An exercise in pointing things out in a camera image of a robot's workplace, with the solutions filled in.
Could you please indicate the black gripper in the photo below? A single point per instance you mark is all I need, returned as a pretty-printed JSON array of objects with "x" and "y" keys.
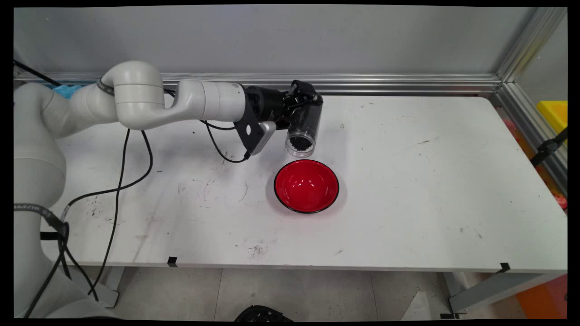
[{"x": 269, "y": 106}]

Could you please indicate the grey table leg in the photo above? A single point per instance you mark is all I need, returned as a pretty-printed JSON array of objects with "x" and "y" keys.
[
  {"x": 106, "y": 285},
  {"x": 489, "y": 290}
]

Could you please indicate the black tape marker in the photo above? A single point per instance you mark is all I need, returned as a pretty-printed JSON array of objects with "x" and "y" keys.
[
  {"x": 504, "y": 268},
  {"x": 172, "y": 261}
]

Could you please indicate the black pole with clamp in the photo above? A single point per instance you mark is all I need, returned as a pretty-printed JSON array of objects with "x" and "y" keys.
[{"x": 546, "y": 149}]

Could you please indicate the clear jar of black granules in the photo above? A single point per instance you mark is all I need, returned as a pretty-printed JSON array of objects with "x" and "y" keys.
[{"x": 306, "y": 122}]

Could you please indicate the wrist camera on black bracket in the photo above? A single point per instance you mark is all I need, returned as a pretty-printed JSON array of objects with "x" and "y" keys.
[{"x": 262, "y": 138}]

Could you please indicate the blue plastic bag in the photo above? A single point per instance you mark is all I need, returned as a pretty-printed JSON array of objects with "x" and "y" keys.
[{"x": 68, "y": 90}]

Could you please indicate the orange box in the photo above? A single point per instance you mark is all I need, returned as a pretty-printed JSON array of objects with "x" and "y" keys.
[{"x": 543, "y": 299}]

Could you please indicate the pink object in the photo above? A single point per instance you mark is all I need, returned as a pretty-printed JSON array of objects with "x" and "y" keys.
[{"x": 509, "y": 127}]

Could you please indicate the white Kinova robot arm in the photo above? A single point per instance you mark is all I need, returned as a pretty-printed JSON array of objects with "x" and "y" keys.
[{"x": 136, "y": 99}]

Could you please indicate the yellow plastic box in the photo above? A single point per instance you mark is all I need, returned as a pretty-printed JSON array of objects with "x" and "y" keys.
[{"x": 555, "y": 113}]

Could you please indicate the long aluminium frame rail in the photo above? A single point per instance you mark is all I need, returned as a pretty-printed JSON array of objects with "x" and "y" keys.
[{"x": 385, "y": 83}]

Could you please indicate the short aluminium frame rail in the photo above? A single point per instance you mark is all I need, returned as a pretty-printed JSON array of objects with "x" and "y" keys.
[{"x": 521, "y": 113}]

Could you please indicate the red bowl with black rim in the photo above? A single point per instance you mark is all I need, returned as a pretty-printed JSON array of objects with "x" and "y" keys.
[{"x": 306, "y": 185}]

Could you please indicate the black object on floor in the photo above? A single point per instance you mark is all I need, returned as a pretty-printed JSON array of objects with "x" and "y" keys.
[{"x": 263, "y": 314}]

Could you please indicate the aluminium corner post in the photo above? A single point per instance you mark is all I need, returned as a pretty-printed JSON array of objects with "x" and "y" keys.
[{"x": 530, "y": 45}]

